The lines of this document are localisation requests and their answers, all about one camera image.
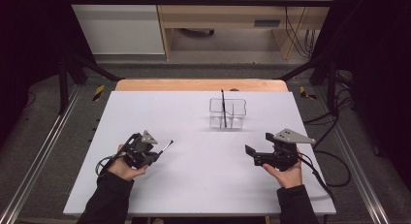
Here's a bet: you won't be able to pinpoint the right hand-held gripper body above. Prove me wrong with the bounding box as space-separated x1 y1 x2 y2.
272 128 317 173

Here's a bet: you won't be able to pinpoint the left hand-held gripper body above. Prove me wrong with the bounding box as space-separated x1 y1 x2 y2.
124 130 159 170

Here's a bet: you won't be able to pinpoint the silver ferrule makeup brush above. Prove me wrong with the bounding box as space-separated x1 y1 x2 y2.
156 139 174 156

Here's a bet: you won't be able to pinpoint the clear acrylic organizer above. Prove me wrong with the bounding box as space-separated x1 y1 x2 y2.
208 97 248 131

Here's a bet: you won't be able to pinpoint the black pen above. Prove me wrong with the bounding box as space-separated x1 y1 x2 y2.
220 88 228 129

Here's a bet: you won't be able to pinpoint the person's left hand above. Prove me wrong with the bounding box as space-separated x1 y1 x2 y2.
107 144 148 182

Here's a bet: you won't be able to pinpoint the person's right hand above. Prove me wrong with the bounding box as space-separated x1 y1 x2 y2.
262 160 304 190

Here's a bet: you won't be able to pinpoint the white table mat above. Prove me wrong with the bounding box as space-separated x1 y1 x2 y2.
62 90 337 217

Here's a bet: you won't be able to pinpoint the yellow black tape marker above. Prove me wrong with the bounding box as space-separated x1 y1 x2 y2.
299 85 318 101
92 84 107 103

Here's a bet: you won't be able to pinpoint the wooden table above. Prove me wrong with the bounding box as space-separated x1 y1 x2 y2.
114 78 289 93

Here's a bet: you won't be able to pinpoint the blue desk label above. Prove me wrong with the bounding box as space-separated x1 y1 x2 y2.
253 19 282 28

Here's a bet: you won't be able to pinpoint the black curtain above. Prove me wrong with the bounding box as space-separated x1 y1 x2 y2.
0 0 95 148
312 0 411 186

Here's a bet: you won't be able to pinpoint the white cabinet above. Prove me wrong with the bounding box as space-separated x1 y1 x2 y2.
65 0 166 55

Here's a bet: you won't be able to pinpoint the light wooden desk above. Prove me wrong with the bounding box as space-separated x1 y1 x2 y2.
154 0 335 61

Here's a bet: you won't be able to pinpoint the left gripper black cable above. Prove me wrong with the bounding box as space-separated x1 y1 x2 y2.
95 133 138 178

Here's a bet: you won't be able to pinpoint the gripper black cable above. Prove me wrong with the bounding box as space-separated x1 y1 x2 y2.
95 133 138 178
297 151 335 200

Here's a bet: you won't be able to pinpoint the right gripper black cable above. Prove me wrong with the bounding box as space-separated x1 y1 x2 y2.
297 151 335 200

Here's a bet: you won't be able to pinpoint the black floor cable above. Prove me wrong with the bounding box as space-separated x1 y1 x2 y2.
303 97 355 188

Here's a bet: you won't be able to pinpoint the aluminium floor rail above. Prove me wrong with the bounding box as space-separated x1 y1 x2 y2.
0 83 82 224
314 87 393 224

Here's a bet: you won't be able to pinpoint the black frame strut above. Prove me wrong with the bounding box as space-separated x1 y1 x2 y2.
58 51 126 115
276 51 339 117

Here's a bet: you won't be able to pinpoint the black desk cables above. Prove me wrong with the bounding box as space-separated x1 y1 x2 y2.
282 0 320 59

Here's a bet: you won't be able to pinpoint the black frame crossbar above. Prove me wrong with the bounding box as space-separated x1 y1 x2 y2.
63 0 335 8

